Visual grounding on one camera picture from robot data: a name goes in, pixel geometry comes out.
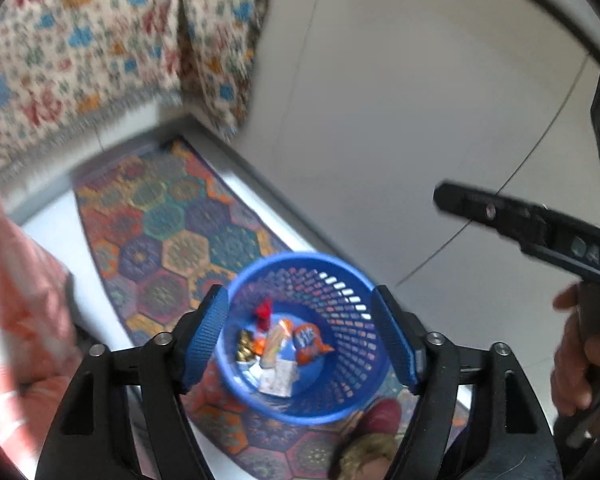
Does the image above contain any small printed blanket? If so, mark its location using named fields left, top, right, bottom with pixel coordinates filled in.
left=177, top=0, right=281, bottom=141

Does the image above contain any orange printed snack packet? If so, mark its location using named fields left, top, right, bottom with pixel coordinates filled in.
left=292, top=324, right=335, bottom=365

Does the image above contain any person's foot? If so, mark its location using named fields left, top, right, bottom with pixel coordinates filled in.
left=330, top=432, right=406, bottom=480

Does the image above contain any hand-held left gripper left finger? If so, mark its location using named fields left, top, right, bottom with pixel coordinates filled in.
left=34, top=284, right=230, bottom=480

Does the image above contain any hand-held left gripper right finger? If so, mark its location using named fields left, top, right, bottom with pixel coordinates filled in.
left=370, top=285, right=566, bottom=480

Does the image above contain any blue plastic basket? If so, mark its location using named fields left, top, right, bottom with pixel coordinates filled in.
left=215, top=251, right=392, bottom=423

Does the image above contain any gold foil wrapper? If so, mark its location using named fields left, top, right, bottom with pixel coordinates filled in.
left=236, top=330, right=256, bottom=361

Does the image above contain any colourful hexagon rug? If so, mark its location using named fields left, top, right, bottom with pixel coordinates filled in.
left=72, top=137, right=471, bottom=480

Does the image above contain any person's right hand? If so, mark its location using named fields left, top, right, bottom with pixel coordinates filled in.
left=552, top=282, right=600, bottom=416

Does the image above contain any pale white wrapper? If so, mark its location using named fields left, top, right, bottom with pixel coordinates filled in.
left=259, top=362, right=298, bottom=396

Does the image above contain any red slipper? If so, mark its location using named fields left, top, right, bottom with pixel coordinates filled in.
left=352, top=397, right=406, bottom=441

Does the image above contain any large printed blanket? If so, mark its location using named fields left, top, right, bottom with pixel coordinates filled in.
left=0, top=0, right=186, bottom=176

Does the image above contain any tan snack wrapper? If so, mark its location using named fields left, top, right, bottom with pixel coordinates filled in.
left=262, top=322, right=293, bottom=367

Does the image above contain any small red wrapper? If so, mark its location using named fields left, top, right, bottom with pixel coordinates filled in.
left=254, top=297, right=275, bottom=332

